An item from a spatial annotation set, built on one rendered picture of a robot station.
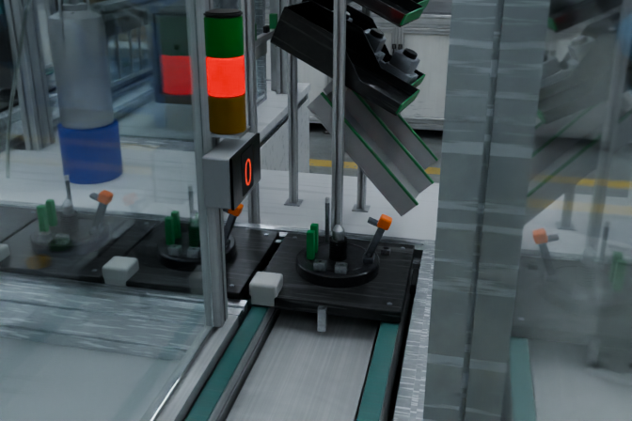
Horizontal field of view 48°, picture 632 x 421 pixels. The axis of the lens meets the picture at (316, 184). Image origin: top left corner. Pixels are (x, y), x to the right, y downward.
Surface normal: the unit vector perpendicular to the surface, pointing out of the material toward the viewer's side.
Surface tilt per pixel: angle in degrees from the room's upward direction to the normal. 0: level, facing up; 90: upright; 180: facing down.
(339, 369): 0
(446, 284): 90
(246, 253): 0
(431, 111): 90
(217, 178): 90
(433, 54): 90
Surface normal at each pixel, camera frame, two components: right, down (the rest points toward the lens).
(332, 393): 0.00, -0.93
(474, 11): -0.22, 0.35
